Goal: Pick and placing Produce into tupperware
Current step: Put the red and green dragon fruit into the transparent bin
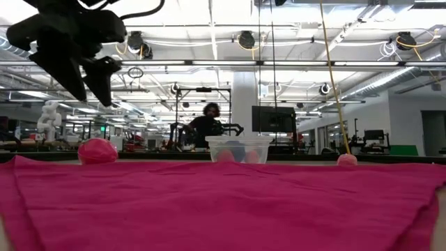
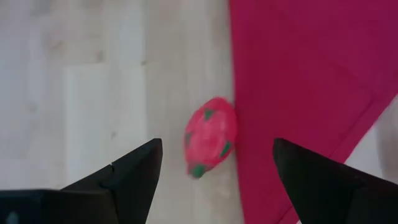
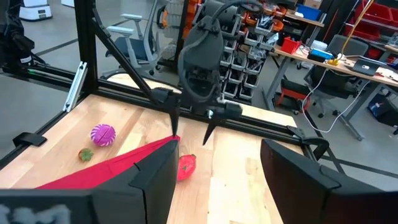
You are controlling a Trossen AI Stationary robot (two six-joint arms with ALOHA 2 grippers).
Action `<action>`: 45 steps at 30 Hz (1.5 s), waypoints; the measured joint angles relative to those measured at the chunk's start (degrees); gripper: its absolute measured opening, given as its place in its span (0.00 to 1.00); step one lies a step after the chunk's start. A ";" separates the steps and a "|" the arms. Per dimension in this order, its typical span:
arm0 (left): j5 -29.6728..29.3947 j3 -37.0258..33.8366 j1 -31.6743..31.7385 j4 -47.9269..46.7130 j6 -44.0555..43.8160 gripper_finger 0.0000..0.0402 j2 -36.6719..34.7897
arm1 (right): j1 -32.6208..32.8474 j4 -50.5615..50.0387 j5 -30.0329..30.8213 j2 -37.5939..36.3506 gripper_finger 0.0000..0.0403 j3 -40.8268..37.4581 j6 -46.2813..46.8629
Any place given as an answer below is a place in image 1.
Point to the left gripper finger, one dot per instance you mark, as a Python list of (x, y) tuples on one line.
[(102, 76), (66, 73)]

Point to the white building column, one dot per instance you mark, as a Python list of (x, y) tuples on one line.
[(244, 101)]

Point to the person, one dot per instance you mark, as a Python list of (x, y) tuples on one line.
[(200, 127)]

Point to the silver ventilation duct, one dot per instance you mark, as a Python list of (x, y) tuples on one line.
[(383, 82)]

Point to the clear plastic tupperware container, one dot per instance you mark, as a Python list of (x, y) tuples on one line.
[(214, 146)]

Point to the toy strawberry with slim leaves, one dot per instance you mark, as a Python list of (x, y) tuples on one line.
[(251, 157)]

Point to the black metal stand frame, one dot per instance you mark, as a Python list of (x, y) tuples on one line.
[(176, 104)]

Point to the black table edge rail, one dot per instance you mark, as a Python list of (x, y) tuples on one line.
[(139, 156)]

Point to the blue toy blackberry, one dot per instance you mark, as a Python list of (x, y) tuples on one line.
[(237, 148)]

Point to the large red toy fruit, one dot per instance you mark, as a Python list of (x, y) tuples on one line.
[(97, 150)]

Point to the small black monitor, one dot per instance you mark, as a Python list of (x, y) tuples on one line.
[(374, 134)]

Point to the green board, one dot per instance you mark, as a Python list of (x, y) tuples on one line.
[(404, 150)]

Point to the black computer monitor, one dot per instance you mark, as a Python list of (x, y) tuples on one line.
[(273, 120)]

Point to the white robot figure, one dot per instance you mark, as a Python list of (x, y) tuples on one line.
[(48, 120)]

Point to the white cabinet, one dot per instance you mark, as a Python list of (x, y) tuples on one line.
[(116, 143)]

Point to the magenta cloth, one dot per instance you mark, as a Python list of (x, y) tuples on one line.
[(223, 209)]

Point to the dark door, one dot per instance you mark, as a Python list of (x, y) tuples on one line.
[(433, 132)]

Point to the small pink toy fruit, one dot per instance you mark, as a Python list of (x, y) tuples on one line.
[(225, 156), (347, 160)]

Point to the red machine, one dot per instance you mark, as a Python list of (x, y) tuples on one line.
[(134, 142)]

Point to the long ceiling light bar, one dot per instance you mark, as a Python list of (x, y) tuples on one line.
[(153, 62)]

